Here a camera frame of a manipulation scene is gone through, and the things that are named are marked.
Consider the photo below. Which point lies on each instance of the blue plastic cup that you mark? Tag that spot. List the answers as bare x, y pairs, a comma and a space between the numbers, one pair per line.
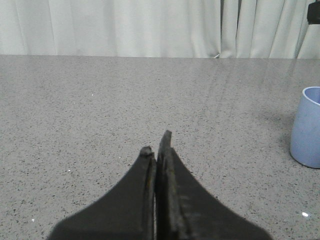
305, 134

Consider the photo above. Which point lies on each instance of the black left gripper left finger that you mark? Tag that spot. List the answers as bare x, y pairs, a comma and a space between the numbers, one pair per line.
126, 212

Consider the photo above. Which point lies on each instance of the black camera tripod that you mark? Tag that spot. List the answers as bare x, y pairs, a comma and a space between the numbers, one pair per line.
312, 17

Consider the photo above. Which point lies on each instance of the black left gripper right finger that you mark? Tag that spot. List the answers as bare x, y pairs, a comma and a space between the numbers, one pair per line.
187, 211

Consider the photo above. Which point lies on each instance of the white curtain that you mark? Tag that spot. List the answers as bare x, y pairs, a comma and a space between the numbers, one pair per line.
159, 28

